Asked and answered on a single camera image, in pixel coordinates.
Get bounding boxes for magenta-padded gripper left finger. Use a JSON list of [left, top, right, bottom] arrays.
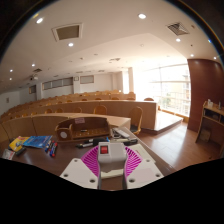
[[59, 145, 101, 190]]

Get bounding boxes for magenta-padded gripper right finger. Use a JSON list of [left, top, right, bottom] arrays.
[[124, 146, 164, 190]]

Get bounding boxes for white charger with red button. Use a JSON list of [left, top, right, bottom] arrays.
[[97, 142, 128, 180]]

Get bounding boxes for black pen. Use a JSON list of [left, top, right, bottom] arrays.
[[75, 142, 95, 149]]

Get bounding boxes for handheld microphone with blue foam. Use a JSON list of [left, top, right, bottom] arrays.
[[92, 136, 138, 147]]

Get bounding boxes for blue marker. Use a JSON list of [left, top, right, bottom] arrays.
[[44, 139, 52, 153]]

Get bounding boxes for wooden desk organizer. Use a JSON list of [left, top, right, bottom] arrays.
[[54, 116, 112, 141]]

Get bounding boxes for blue booklet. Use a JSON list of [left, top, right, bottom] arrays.
[[22, 135, 53, 149]]

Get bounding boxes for wooden chair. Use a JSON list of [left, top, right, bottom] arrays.
[[128, 105, 144, 135]]

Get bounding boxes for black remote control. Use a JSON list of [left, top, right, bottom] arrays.
[[14, 147, 27, 157]]

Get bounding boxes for rows of wooden auditorium seats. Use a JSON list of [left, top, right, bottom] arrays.
[[0, 89, 156, 124]]

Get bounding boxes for wooden shelf unit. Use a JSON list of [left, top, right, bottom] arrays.
[[195, 99, 224, 158]]

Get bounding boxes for ceiling air vent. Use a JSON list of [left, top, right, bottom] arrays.
[[166, 21, 190, 37], [51, 22, 84, 43]]

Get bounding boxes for ceiling spot lights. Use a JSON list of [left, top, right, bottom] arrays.
[[8, 13, 221, 74]]

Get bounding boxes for large window wall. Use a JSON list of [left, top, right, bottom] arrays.
[[133, 63, 192, 118]]

